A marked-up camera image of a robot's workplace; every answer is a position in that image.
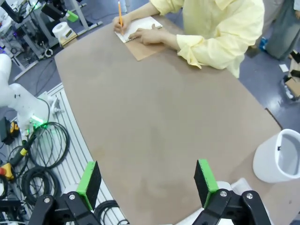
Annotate cardboard box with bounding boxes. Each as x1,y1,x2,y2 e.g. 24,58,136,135
281,75,300,102

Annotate black cable coil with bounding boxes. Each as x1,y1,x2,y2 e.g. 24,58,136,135
22,167,62,207
93,199,130,225
28,121,71,168

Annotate white round trash bin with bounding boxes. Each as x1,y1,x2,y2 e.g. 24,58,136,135
252,128,300,184

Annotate yellow emergency stop button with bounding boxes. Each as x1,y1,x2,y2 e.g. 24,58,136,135
0,161,15,181

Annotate yellow tape measure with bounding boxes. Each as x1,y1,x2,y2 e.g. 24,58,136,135
9,120,21,135

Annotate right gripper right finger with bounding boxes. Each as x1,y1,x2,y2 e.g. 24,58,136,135
192,158,272,225

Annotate person's right hand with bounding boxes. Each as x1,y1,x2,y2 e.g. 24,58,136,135
112,15,132,36

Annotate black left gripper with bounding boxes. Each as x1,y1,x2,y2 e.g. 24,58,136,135
41,0,79,23

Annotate person's right forearm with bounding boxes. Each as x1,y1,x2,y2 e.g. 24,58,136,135
127,0,163,24

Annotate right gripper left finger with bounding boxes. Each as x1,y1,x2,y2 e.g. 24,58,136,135
28,160,103,225

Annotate spiral notebook with brown cover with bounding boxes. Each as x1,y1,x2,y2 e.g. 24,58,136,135
114,16,168,62

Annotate metal bracket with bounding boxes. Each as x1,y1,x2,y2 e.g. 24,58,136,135
48,95,65,117

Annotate white frame workbench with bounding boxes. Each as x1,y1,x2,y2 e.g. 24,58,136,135
9,0,104,82

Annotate yellow pencil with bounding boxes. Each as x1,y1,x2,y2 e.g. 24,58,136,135
118,0,124,36

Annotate person in yellow shirt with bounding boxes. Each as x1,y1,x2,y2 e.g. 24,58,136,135
150,0,265,79

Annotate person's left hand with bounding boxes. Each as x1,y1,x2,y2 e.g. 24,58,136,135
132,24,165,46

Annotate person in grey jeans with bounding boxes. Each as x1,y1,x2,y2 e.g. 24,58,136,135
264,0,300,60

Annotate person's left forearm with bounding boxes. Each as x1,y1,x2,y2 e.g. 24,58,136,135
161,32,185,51

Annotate white tissue roll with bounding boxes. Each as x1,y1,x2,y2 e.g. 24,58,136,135
52,22,69,38

